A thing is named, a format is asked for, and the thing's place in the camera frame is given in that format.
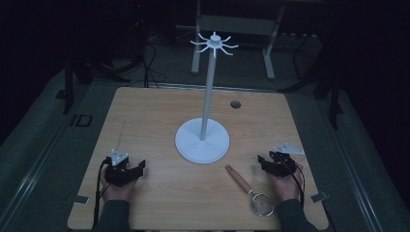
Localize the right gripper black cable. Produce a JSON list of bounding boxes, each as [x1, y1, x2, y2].
[[282, 156, 307, 208]]

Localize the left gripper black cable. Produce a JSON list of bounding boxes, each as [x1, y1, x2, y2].
[[92, 158, 112, 230]]

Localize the black floor socket plate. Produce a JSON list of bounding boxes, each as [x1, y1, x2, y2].
[[70, 113, 94, 128]]

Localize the white hook stand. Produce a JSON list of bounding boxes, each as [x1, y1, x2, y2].
[[174, 31, 240, 165]]

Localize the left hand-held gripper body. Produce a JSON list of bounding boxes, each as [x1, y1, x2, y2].
[[103, 148, 132, 189]]

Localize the white metal desk frame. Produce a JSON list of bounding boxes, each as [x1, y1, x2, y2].
[[190, 0, 323, 81]]

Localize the black metal stand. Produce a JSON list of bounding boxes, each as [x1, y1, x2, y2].
[[55, 54, 85, 116], [313, 61, 344, 131]]

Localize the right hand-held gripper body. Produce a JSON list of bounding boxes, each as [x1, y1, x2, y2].
[[267, 143, 306, 178]]

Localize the person's right hand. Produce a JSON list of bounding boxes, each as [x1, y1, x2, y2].
[[268, 161, 305, 202]]

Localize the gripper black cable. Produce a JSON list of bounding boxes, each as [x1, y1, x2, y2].
[[92, 158, 112, 230], [282, 156, 307, 208]]

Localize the grey metal table bracket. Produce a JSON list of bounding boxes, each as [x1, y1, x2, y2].
[[65, 194, 90, 206], [309, 191, 329, 204]]

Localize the wooden handle mesh strainer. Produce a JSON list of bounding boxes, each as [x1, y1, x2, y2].
[[224, 164, 276, 218]]

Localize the black floor cables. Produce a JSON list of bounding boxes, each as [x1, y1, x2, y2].
[[96, 38, 168, 89]]

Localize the person's left hand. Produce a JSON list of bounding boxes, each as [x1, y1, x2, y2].
[[100, 166, 139, 203]]

